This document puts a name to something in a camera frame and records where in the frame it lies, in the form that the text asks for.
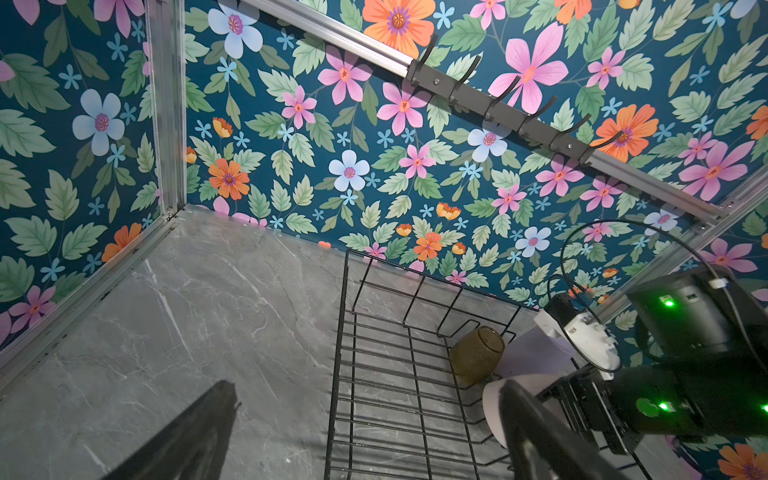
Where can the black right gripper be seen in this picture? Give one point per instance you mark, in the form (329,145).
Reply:
(584,398)

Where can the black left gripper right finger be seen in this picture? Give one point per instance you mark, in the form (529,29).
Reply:
(540,446)

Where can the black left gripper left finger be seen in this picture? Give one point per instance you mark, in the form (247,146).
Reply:
(192,446)

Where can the cream mug pink handle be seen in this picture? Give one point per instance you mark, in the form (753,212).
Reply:
(491,398)

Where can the amber textured glass cup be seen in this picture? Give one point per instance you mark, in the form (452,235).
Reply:
(476,355)

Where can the lilac plastic cup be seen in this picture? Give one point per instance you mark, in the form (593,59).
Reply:
(534,352)

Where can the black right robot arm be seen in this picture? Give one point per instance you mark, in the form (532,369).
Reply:
(705,338)

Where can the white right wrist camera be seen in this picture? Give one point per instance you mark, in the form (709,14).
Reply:
(582,333)

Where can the black wire dish rack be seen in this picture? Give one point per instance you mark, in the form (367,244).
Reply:
(398,410)

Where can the black hook rail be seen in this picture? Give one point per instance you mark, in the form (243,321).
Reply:
(494,109)

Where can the aluminium frame post left rear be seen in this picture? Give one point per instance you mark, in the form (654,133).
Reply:
(166,46)

